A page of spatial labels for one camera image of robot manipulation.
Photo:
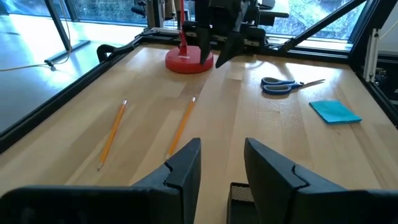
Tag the black mesh desk organizer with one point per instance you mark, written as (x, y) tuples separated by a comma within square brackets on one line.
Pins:
[(241, 205)]

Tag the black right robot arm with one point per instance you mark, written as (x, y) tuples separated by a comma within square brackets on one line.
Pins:
[(273, 15)]

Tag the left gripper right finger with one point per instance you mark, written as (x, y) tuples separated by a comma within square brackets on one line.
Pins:
[(273, 193)]

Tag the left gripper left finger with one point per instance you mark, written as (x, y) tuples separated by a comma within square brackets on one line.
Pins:
[(174, 193)]

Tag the red desk lamp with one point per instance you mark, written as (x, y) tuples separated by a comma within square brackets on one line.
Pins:
[(180, 62)]

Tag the blue sticky note pad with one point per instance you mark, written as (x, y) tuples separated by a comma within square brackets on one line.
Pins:
[(334, 111)]

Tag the yellow pencil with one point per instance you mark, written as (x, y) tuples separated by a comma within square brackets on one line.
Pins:
[(180, 128), (112, 135)]

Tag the black aluminium table frame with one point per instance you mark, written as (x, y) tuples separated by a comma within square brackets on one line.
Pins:
[(46, 109)]

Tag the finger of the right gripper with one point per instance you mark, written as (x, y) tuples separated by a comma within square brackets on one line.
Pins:
[(205, 43), (233, 46)]

